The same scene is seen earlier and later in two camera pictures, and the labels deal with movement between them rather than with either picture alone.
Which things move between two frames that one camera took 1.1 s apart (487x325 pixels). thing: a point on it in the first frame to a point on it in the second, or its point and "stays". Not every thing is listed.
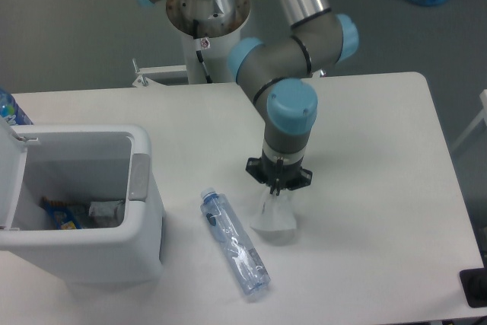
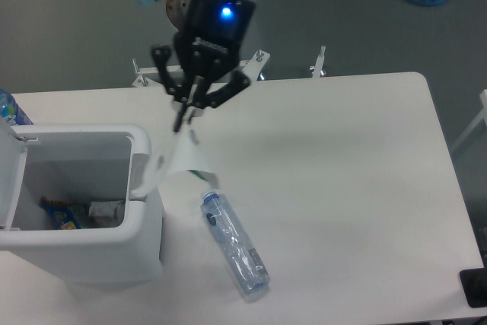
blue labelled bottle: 11,111 stays
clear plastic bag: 275,220 to 181,152
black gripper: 279,176 to 218,22
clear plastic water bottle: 234,243 stays
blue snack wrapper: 62,214 stays
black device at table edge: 474,285 stays
